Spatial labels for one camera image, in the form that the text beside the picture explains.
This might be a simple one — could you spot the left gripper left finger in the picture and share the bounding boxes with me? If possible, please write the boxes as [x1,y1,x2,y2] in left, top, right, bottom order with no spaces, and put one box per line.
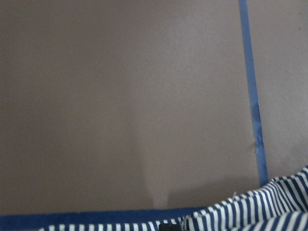
[159,223,170,231]

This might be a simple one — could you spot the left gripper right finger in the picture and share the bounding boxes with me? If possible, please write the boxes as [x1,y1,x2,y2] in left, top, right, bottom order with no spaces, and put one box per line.
[170,224,180,231]

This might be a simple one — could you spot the striped polo shirt white collar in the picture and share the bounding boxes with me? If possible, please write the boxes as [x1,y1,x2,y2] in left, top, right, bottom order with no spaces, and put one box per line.
[42,167,308,231]

